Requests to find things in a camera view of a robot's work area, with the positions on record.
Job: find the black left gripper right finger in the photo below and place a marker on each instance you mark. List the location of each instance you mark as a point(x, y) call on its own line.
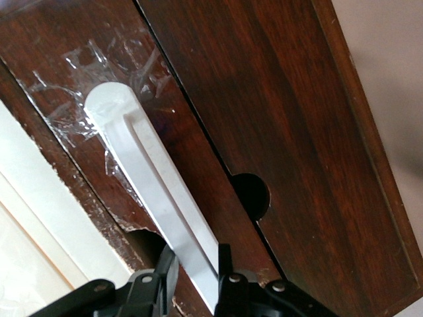
point(244, 297)

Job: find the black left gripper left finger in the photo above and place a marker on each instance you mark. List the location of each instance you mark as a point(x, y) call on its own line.
point(142, 294)

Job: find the clear adhesive tape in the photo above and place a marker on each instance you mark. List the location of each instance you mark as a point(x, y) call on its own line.
point(76, 62)

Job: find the dark wood drawer with notch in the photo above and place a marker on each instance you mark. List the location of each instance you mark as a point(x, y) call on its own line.
point(281, 99)

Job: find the dark wood drawer cabinet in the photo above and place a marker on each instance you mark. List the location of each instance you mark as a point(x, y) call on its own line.
point(386, 171)

